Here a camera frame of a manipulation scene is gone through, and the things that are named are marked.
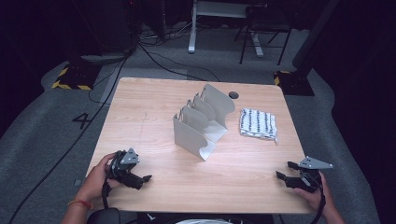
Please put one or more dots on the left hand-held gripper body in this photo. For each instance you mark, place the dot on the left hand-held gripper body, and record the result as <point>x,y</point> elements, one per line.
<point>129,158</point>

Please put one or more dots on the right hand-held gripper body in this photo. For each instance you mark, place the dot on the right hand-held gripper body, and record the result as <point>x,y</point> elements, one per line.
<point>313,163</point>

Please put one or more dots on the grey floor tape strip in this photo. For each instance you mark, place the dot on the grey floor tape strip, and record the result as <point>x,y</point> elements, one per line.
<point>77,182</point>

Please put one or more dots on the black metal chair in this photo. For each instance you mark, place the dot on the black metal chair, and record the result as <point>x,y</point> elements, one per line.
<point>267,21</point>

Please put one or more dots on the person's right hand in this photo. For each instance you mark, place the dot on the person's right hand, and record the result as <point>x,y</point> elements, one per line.
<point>320,199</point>

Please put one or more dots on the expandable grey metal file rack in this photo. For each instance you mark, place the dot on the expandable grey metal file rack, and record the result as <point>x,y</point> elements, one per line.
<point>193,124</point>

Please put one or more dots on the person's dark clothing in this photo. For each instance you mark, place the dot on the person's dark clothing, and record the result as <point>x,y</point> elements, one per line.
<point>102,217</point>

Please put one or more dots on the white metal desk frame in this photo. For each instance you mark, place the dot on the white metal desk frame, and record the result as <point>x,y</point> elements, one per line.
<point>192,37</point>

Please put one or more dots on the grey flat stand base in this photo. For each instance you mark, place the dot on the grey flat stand base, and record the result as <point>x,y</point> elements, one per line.
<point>102,58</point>

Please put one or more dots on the dark slanted stand post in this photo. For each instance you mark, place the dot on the dark slanted stand post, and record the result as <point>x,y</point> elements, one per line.
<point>314,34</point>

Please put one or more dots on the dark equipment cabinet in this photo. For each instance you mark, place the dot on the dark equipment cabinet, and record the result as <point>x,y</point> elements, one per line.
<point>106,25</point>

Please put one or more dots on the person's left hand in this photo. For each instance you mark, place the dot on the person's left hand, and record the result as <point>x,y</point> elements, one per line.
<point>95,182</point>

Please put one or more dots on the white black-patterned cloth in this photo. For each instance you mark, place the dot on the white black-patterned cloth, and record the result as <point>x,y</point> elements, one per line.
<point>257,123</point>

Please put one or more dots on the black yellow-striped stand base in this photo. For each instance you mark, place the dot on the black yellow-striped stand base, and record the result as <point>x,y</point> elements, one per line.
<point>295,84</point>
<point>77,76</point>

